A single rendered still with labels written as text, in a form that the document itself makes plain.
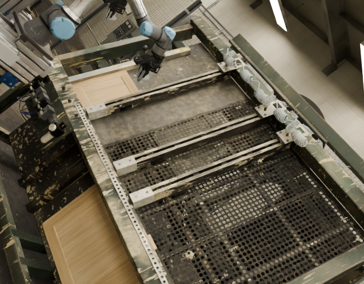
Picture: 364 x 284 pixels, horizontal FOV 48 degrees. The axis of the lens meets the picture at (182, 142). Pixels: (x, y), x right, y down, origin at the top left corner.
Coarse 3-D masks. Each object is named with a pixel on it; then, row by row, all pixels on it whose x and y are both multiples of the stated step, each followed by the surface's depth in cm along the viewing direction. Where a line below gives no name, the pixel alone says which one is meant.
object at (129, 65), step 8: (168, 56) 312; (176, 56) 316; (120, 64) 300; (128, 64) 301; (88, 72) 292; (96, 72) 293; (104, 72) 294; (112, 72) 297; (72, 80) 286; (80, 80) 288
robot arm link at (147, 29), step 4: (148, 20) 229; (144, 24) 222; (148, 24) 222; (152, 24) 225; (140, 28) 225; (144, 28) 221; (148, 28) 222; (152, 28) 222; (156, 28) 224; (160, 28) 227; (140, 32) 224; (144, 32) 222; (148, 32) 222; (152, 32) 223; (156, 32) 224; (160, 32) 226; (144, 36) 226; (148, 36) 224; (152, 36) 225; (156, 36) 225; (160, 36) 226; (156, 40) 228
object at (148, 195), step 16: (288, 128) 252; (304, 128) 261; (272, 144) 256; (288, 144) 260; (224, 160) 245; (240, 160) 246; (256, 160) 254; (176, 176) 235; (192, 176) 235; (208, 176) 241; (144, 192) 226; (160, 192) 227
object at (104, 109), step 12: (240, 60) 302; (216, 72) 298; (228, 72) 299; (168, 84) 285; (180, 84) 286; (192, 84) 289; (204, 84) 295; (132, 96) 276; (144, 96) 276; (156, 96) 281; (168, 96) 287; (96, 108) 265; (108, 108) 267; (120, 108) 272
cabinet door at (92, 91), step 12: (120, 72) 298; (72, 84) 286; (84, 84) 287; (96, 84) 289; (108, 84) 289; (120, 84) 290; (132, 84) 291; (84, 96) 279; (96, 96) 280; (108, 96) 281; (120, 96) 282; (84, 108) 272
